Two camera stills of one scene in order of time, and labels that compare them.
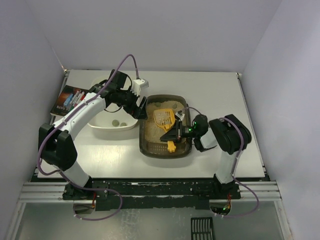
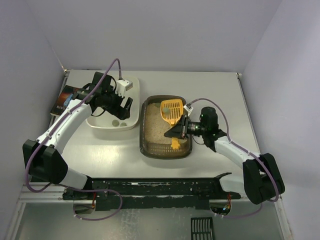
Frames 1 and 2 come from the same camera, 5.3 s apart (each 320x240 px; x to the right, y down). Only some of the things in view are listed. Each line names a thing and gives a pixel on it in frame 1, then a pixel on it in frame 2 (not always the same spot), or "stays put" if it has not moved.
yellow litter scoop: x=165 y=118 → x=172 y=111
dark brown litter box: x=167 y=132 stays put
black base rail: x=150 y=194 stays put
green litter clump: x=115 y=123 stays put
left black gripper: x=136 y=107 → x=119 y=106
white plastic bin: x=109 y=119 stays put
